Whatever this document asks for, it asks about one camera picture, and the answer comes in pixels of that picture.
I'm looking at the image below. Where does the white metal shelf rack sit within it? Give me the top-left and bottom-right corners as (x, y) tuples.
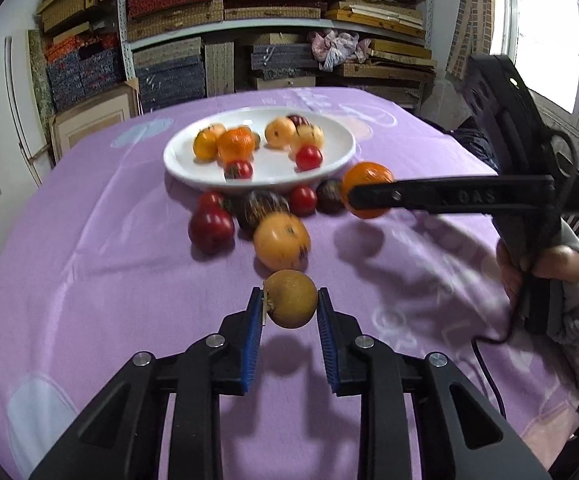
(117, 0), (433, 111)

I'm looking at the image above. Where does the dark red tomato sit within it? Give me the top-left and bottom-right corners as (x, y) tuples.
(188, 208), (236, 255)

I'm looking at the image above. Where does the brown round fruit with stem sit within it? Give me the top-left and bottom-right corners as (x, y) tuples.
(264, 269), (319, 330)

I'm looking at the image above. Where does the window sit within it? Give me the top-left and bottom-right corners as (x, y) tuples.
(489, 0), (579, 141)

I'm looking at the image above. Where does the dark red apple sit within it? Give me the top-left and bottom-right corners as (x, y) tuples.
(198, 190), (228, 213)

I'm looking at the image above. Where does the dark purple fruit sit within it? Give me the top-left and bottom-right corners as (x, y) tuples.
(316, 178), (346, 215)

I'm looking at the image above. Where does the pink plastic bag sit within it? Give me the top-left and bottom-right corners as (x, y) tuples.
(307, 29), (373, 72)

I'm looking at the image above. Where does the person's right hand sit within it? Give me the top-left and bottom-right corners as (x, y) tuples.
(497, 240), (579, 306)

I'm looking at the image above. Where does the brick patterned curtain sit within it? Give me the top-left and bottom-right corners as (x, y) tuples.
(444, 0), (493, 81)

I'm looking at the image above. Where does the white oval plate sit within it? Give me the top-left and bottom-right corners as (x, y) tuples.
(163, 107), (357, 196)

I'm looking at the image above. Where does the dark cloth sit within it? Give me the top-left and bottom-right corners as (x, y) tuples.
(444, 127), (500, 173)

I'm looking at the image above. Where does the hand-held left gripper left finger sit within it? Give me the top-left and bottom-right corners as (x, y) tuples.
(28, 286), (264, 480)

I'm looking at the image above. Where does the beige framed panel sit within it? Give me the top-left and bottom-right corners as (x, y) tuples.
(48, 80), (143, 163)

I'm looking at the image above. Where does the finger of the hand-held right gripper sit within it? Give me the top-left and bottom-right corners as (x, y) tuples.
(348, 176), (451, 214)

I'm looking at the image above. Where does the orange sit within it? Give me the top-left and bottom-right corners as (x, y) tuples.
(217, 128), (255, 163)
(192, 130), (220, 161)
(342, 161), (395, 220)

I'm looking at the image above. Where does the green patterned board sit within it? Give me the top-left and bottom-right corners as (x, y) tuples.
(26, 29), (58, 118)

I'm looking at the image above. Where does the dark striped passion fruit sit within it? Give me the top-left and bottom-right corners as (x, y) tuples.
(236, 190), (290, 235)

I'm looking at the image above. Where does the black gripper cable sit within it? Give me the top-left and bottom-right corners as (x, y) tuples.
(471, 305), (525, 421)

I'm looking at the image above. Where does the pile of patterned storage boxes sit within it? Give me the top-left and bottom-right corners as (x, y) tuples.
(37, 0), (125, 113)

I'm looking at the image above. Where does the purple printed tablecloth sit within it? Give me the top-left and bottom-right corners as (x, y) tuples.
(0, 86), (579, 480)

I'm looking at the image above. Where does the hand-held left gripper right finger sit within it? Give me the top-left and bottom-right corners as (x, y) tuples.
(317, 287), (553, 480)

